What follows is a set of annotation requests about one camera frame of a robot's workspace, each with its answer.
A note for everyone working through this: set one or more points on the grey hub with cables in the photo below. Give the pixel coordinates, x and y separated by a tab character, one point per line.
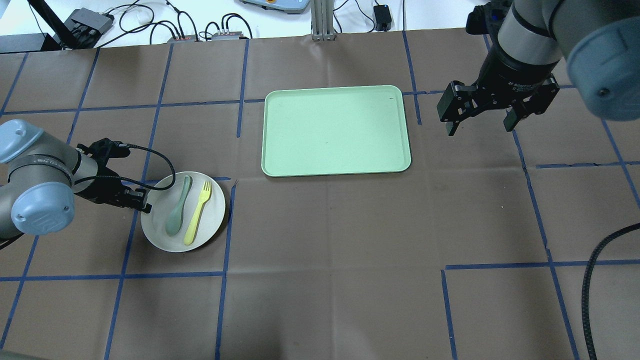
189	38

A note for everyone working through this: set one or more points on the black power adapter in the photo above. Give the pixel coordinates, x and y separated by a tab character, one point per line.
383	18

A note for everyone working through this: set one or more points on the aluminium frame post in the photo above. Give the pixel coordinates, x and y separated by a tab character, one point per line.
322	20

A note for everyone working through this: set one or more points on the teal plastic spoon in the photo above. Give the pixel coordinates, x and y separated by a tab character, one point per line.
174	221

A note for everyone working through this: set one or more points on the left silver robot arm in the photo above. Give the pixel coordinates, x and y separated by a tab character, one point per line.
45	175

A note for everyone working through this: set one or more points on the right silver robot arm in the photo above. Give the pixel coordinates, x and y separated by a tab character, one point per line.
598	39

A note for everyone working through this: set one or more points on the white round plate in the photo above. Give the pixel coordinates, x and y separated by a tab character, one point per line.
163	202

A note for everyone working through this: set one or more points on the yellow plastic fork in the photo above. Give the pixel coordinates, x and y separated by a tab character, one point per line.
203	197

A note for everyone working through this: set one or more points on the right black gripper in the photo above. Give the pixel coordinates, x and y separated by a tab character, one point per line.
515	70

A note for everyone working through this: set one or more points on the black box device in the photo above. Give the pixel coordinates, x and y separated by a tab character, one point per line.
89	20

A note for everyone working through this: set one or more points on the light green plastic tray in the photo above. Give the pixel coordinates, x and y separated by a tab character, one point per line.
331	131

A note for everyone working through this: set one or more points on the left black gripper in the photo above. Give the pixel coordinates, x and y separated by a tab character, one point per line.
101	184

